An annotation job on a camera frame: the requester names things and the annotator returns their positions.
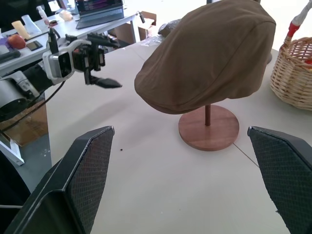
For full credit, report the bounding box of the dark grey laptop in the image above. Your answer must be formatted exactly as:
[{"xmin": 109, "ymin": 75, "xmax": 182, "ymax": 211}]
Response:
[{"xmin": 74, "ymin": 0, "xmax": 126, "ymax": 30}]

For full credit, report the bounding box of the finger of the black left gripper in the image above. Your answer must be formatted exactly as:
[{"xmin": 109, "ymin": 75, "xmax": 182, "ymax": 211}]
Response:
[
  {"xmin": 88, "ymin": 76, "xmax": 123, "ymax": 89},
  {"xmin": 86, "ymin": 33, "xmax": 120, "ymax": 49}
]

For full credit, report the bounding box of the pale yellow tube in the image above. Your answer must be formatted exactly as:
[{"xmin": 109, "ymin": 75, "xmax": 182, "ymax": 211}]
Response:
[{"xmin": 11, "ymin": 20, "xmax": 31, "ymax": 40}]

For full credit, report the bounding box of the clear conical flask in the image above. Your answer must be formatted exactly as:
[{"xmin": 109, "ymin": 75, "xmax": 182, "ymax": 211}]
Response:
[{"xmin": 21, "ymin": 14, "xmax": 42, "ymax": 38}]

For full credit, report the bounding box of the wicker basket with red-white handle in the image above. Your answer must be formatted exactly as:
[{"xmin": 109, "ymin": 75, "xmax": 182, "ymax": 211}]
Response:
[{"xmin": 270, "ymin": 0, "xmax": 312, "ymax": 112}]

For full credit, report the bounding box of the white desk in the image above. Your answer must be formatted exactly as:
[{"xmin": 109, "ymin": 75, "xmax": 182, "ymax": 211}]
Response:
[{"xmin": 0, "ymin": 11, "xmax": 142, "ymax": 77}]

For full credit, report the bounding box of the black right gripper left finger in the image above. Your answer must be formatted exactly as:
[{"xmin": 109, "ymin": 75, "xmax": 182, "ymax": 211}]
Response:
[{"xmin": 0, "ymin": 125, "xmax": 116, "ymax": 234}]

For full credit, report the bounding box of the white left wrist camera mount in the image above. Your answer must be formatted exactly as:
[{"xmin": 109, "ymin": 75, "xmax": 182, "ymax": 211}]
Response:
[{"xmin": 42, "ymin": 39, "xmax": 93, "ymax": 85}]

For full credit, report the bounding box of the brown flat cap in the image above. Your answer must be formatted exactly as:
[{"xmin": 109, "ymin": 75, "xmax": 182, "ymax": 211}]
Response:
[{"xmin": 134, "ymin": 0, "xmax": 277, "ymax": 115}]

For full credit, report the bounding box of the red apple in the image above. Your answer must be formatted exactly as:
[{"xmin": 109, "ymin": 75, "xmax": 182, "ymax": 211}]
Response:
[{"xmin": 7, "ymin": 34, "xmax": 26, "ymax": 50}]

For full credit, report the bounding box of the dark plastic-wrapped bundle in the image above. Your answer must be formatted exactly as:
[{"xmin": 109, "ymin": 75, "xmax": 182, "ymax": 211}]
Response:
[{"xmin": 157, "ymin": 19, "xmax": 183, "ymax": 38}]

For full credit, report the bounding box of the small pink spray bottle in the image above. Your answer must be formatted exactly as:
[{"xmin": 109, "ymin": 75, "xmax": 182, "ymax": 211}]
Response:
[{"xmin": 36, "ymin": 5, "xmax": 51, "ymax": 25}]

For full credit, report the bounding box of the wooden hat stand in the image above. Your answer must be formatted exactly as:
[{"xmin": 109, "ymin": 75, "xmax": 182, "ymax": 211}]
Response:
[{"xmin": 177, "ymin": 104, "xmax": 240, "ymax": 152}]

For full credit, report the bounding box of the brown cardboard box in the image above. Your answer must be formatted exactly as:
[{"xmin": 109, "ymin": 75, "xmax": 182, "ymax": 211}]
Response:
[
  {"xmin": 108, "ymin": 10, "xmax": 157, "ymax": 45},
  {"xmin": 0, "ymin": 99, "xmax": 50, "ymax": 147}
]

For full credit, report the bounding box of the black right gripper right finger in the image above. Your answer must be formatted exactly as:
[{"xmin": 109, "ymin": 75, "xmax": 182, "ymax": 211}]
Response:
[{"xmin": 247, "ymin": 126, "xmax": 312, "ymax": 234}]

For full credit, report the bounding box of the black smartphone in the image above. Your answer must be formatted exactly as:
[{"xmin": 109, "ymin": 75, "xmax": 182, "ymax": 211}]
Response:
[{"xmin": 26, "ymin": 40, "xmax": 43, "ymax": 52}]

